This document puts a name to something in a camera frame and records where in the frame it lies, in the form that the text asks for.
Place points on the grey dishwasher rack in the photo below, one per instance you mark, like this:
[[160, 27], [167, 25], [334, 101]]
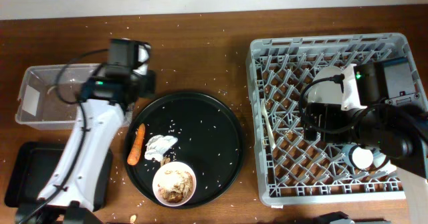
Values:
[[298, 171]]

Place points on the light blue cup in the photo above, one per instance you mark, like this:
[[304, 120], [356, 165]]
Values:
[[357, 157]]

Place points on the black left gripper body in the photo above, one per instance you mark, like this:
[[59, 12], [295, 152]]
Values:
[[148, 83]]

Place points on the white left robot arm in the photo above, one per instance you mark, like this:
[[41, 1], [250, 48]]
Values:
[[71, 189]]

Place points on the clear plastic bin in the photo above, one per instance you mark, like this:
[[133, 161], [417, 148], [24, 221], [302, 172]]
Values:
[[39, 107]]

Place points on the orange carrot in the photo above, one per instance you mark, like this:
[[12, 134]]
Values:
[[136, 149]]

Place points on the white bowl with food scraps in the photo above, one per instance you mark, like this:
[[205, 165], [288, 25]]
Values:
[[174, 184]]

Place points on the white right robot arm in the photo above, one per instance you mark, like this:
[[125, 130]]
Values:
[[400, 133]]

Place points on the peanut on table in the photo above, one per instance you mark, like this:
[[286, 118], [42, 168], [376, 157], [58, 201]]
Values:
[[132, 218]]

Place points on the white plastic fork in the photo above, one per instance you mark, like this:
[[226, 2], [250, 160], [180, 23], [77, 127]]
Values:
[[264, 113]]

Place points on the white tissue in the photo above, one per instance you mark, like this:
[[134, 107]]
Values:
[[157, 146]]

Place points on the black rectangular tray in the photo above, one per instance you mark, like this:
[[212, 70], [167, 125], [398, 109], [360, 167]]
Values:
[[35, 164]]

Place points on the round black tray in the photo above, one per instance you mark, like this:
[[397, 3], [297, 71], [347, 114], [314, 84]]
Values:
[[210, 139]]

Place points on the grey plate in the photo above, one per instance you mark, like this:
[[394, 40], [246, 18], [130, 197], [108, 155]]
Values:
[[326, 92]]

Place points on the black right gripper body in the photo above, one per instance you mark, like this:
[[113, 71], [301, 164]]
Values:
[[337, 125]]

